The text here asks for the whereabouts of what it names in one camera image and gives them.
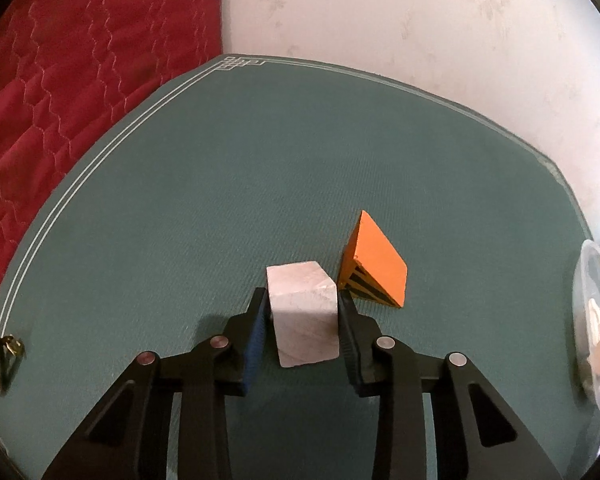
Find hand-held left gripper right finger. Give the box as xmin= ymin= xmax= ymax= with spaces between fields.
xmin=336 ymin=294 xmax=566 ymax=480

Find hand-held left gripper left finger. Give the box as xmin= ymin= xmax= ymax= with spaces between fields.
xmin=40 ymin=287 xmax=272 ymax=480

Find white marble block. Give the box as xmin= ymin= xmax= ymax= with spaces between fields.
xmin=266 ymin=260 xmax=341 ymax=368

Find clear plastic bowl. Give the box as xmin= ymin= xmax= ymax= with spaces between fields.
xmin=571 ymin=239 xmax=600 ymax=413

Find orange wedge block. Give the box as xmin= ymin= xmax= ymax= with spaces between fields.
xmin=336 ymin=210 xmax=409 ymax=308

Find black metal clip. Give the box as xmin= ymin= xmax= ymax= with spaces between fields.
xmin=0 ymin=335 xmax=27 ymax=393

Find red quilted blanket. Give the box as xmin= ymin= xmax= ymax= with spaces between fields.
xmin=0 ymin=0 xmax=226 ymax=281

